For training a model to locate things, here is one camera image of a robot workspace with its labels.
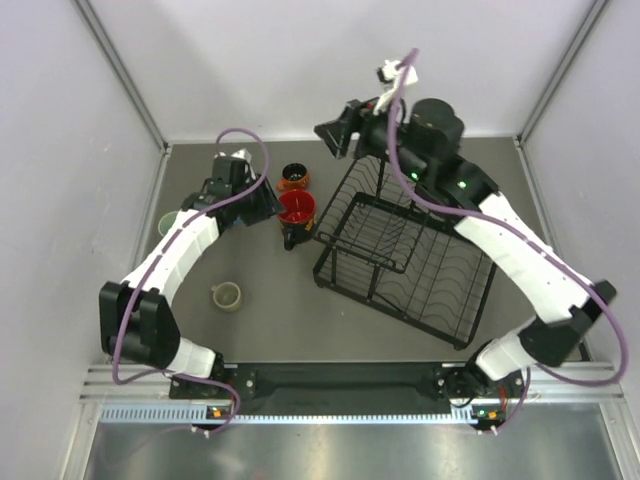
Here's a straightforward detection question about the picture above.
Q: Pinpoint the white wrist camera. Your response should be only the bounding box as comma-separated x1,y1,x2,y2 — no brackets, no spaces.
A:
373,60,418,115
230,148,252,169

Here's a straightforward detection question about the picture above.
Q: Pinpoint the green plastic cup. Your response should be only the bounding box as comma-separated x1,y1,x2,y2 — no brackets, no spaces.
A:
157,211,178,238

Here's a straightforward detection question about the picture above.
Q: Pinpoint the orange patterned teapot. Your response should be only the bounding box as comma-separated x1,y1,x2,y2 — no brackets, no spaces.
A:
276,163,310,192

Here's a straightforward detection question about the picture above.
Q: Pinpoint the black patterned mug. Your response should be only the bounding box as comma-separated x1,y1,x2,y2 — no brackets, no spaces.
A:
278,189,316,251

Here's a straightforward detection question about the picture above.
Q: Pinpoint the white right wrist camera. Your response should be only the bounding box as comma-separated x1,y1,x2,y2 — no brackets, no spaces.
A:
373,60,418,115

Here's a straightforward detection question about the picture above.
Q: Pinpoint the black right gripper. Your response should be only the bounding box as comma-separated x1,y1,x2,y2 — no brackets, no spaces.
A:
315,89,430,185

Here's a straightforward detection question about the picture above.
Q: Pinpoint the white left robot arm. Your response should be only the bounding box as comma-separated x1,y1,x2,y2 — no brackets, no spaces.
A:
99,149,284,397

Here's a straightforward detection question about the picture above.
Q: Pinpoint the black wire dish rack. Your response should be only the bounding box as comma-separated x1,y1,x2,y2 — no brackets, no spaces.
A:
313,157,496,350

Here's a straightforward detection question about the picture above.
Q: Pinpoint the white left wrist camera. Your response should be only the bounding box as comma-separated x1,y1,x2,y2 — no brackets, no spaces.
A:
230,148,252,169

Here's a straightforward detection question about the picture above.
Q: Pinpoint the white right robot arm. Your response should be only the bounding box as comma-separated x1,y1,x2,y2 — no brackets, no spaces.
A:
314,98,617,397

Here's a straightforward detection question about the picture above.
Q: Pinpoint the beige ceramic mug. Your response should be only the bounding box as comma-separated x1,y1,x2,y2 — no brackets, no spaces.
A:
211,281,243,313

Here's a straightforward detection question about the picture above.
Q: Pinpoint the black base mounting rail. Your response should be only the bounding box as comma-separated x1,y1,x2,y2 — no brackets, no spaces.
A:
79,360,626,426

